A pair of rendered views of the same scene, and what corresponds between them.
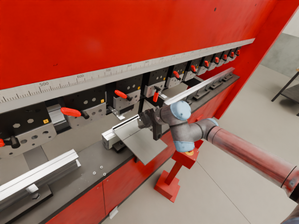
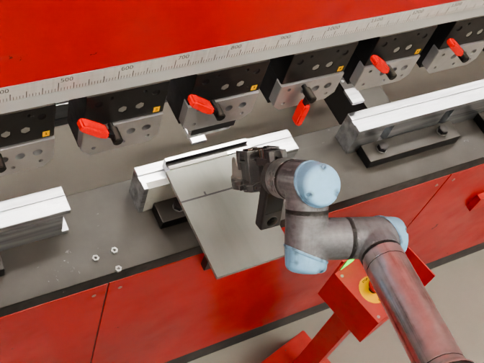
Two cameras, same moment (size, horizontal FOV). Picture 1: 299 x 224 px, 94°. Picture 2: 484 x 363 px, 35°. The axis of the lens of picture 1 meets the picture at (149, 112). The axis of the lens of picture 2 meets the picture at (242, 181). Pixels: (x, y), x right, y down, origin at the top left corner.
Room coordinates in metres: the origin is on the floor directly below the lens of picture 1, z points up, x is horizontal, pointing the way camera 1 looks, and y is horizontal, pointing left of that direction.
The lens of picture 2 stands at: (-0.38, -0.11, 2.31)
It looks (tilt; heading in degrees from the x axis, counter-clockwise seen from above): 53 degrees down; 8
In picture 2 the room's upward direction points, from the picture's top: 24 degrees clockwise
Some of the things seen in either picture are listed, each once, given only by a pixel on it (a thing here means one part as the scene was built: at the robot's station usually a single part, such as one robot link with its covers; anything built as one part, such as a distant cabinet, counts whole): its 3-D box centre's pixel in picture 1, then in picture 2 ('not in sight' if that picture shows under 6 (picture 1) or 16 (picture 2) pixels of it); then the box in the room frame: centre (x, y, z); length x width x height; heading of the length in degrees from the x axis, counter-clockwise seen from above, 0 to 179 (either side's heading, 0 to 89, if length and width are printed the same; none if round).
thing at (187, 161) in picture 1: (187, 148); (377, 281); (0.72, -0.37, 0.75); 0.20 x 0.16 x 0.18; 158
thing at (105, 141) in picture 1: (130, 127); (215, 169); (0.64, 0.10, 0.92); 0.39 x 0.06 x 0.10; 144
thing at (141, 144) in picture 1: (140, 139); (228, 212); (0.51, 0.01, 1.00); 0.26 x 0.18 x 0.01; 54
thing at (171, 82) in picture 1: (172, 72); (383, 45); (0.89, -0.09, 1.26); 0.15 x 0.09 x 0.17; 144
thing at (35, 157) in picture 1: (27, 138); not in sight; (0.45, 0.71, 0.81); 0.64 x 0.08 x 0.14; 54
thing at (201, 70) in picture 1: (201, 63); not in sight; (1.22, -0.33, 1.26); 0.15 x 0.09 x 0.17; 144
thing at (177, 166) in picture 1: (175, 170); (329, 337); (0.72, -0.37, 0.39); 0.06 x 0.06 x 0.54; 68
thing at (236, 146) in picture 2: (127, 123); (207, 157); (0.61, 0.12, 0.99); 0.20 x 0.03 x 0.03; 144
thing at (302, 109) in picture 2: (155, 94); (302, 105); (0.68, -0.01, 1.20); 0.04 x 0.02 x 0.10; 54
